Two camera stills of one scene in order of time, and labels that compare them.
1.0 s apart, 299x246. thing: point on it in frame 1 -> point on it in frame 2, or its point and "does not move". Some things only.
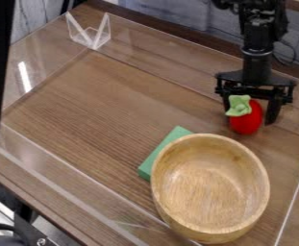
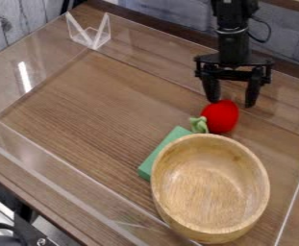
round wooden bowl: [210, 188] does not move
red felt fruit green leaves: [247, 114] -> [220, 117]
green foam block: [178, 133] does not move
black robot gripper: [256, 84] -> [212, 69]
